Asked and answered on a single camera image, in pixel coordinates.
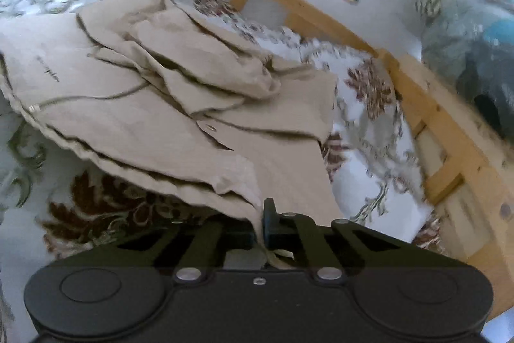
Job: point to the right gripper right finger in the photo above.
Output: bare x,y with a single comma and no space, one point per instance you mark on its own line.
328,253

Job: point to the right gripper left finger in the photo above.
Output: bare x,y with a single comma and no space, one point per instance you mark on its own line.
189,245

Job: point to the pile of grey blue clothes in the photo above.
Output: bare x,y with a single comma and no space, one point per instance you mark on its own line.
469,44

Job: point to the beige large garment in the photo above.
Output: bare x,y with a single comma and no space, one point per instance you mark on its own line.
134,115

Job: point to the floral white bed cover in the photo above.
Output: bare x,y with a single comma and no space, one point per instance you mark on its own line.
122,116

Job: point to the wooden bed frame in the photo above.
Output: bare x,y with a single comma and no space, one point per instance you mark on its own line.
54,205

